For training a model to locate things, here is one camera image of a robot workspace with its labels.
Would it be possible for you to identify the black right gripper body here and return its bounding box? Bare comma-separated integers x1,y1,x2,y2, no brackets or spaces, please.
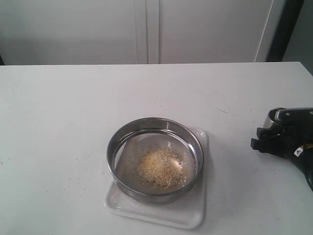
279,122,313,166

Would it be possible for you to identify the small steel cup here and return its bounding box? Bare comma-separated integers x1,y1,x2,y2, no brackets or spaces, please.
263,107,282,129

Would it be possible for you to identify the yellow and white grain mix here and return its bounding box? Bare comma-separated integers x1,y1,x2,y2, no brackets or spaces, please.
136,149,187,189

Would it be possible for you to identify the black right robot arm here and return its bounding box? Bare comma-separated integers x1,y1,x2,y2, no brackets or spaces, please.
250,126,313,188

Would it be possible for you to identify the round steel mesh sieve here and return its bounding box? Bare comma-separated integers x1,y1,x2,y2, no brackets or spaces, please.
106,117,204,204

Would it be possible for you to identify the white square plastic tray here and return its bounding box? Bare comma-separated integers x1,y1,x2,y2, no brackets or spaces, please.
104,127,209,229

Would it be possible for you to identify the white cabinet with doors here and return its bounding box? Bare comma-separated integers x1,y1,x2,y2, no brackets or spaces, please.
0,0,285,65

